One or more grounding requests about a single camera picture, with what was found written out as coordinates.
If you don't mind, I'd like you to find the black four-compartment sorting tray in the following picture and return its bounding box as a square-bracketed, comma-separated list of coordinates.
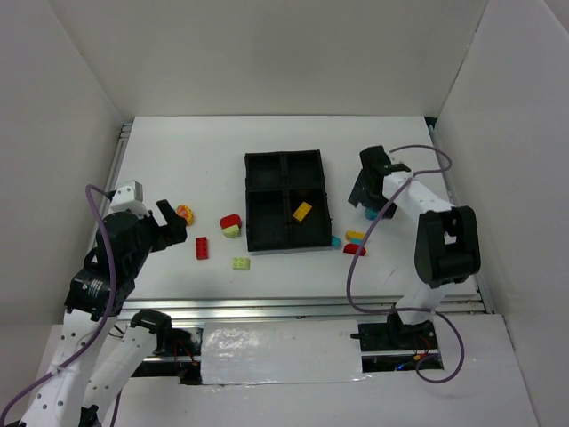
[244, 149, 332, 252]

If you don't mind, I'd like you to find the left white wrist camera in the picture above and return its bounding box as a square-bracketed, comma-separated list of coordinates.
[109, 181, 143, 212]

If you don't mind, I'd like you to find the red rounded lego brick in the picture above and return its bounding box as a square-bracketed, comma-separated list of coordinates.
[220, 213, 242, 230]

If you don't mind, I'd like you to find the light green square lego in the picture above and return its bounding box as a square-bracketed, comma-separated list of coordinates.
[232, 257, 251, 271]

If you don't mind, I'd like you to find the aluminium frame rail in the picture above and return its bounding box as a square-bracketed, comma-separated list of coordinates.
[119, 294, 485, 323]

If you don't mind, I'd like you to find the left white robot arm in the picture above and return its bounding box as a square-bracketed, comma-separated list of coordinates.
[19, 190, 187, 426]

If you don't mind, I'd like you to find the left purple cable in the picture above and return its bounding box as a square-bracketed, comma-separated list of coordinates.
[0, 184, 124, 427]

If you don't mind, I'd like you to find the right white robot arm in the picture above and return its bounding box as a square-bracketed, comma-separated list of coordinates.
[349, 144, 481, 336]

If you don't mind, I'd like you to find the cyan rounded lego piece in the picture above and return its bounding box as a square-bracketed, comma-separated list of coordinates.
[365, 208, 378, 221]

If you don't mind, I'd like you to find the yellow butterfly lego piece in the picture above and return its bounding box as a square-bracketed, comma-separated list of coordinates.
[176, 205, 195, 227]

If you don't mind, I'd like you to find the light green lego under red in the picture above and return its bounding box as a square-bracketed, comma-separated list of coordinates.
[222, 224, 241, 238]

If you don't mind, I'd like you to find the red curved lego brick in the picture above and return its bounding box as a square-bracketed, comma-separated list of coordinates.
[342, 243, 366, 256]

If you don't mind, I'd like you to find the white foil-covered panel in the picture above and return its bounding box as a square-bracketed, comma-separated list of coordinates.
[201, 320, 364, 385]

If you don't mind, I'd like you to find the red flat lego brick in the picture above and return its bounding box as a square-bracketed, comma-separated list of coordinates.
[195, 237, 209, 261]

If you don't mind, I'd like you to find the yellow rounded lego brick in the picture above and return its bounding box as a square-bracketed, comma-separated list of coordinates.
[345, 230, 365, 244]

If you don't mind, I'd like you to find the yellow long lego brick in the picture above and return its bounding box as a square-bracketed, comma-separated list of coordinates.
[293, 202, 312, 223]

